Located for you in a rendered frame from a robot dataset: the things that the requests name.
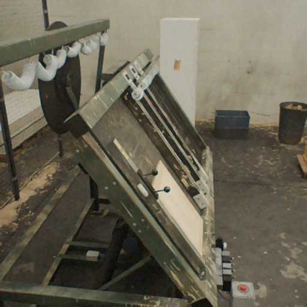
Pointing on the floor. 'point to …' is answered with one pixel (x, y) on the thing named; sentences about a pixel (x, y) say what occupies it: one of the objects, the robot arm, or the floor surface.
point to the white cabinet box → (180, 60)
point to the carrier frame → (38, 298)
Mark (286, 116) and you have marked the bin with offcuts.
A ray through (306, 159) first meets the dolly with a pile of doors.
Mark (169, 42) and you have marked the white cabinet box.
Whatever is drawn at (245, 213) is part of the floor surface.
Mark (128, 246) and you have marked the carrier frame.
